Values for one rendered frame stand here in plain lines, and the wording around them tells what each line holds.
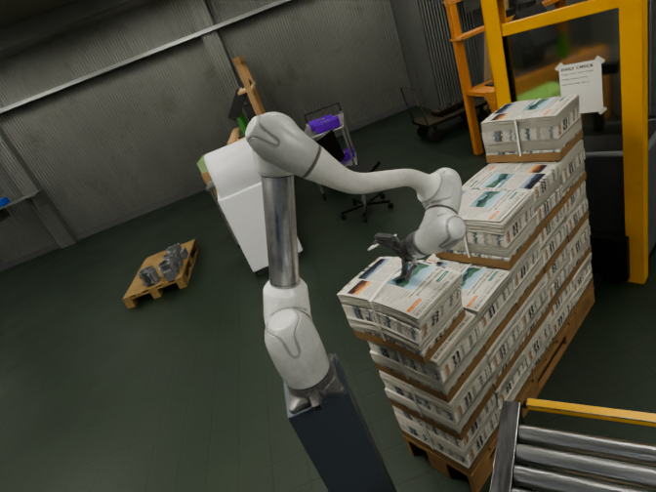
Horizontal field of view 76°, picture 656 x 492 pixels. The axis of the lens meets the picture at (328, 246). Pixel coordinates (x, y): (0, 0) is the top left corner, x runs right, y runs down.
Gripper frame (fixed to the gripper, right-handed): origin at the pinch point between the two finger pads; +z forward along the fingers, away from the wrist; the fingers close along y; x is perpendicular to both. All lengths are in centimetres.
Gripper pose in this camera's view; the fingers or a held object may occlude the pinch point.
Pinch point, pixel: (382, 262)
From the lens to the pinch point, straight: 160.5
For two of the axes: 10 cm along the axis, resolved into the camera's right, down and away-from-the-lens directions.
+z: -4.2, 2.8, 8.6
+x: 6.8, -5.2, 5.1
